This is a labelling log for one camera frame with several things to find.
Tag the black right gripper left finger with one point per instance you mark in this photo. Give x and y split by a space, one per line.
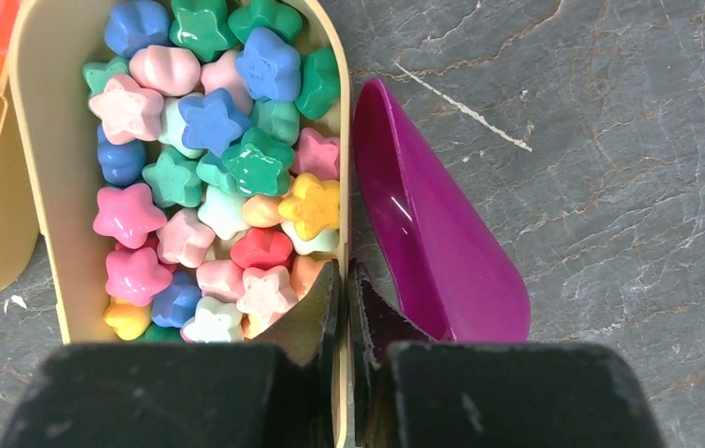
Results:
274 391

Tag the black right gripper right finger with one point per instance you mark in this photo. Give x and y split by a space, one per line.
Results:
413 391

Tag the magenta plastic scoop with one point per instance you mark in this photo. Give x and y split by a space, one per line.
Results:
453 279

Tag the gold tin of star candies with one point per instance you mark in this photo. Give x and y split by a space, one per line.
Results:
189 163

